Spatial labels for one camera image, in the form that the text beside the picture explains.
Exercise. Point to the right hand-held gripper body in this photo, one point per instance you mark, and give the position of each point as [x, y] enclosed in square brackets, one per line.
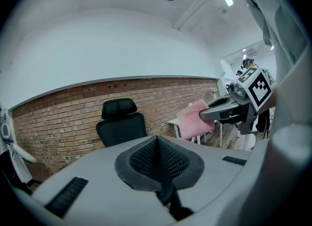
[259, 89]

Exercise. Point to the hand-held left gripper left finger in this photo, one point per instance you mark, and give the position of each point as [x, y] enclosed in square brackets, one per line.
[124, 169]

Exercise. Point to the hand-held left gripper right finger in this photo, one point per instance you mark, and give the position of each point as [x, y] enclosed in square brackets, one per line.
[195, 169]

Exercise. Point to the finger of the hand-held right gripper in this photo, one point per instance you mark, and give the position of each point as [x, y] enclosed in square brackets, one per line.
[214, 114]
[229, 99]

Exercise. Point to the pink cloth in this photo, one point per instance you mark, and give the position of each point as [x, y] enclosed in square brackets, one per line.
[190, 120]

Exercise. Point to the black mesh office chair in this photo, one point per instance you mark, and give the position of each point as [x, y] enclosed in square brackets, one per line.
[122, 127]

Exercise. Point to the person's right forearm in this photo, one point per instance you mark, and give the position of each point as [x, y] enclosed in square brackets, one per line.
[272, 98]

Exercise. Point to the white table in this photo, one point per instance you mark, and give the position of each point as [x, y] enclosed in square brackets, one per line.
[173, 122]

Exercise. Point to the white ceiling pipe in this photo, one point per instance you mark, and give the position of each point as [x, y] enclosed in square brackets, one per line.
[192, 10]

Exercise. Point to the white equipment stand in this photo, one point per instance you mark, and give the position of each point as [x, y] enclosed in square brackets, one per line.
[7, 135]

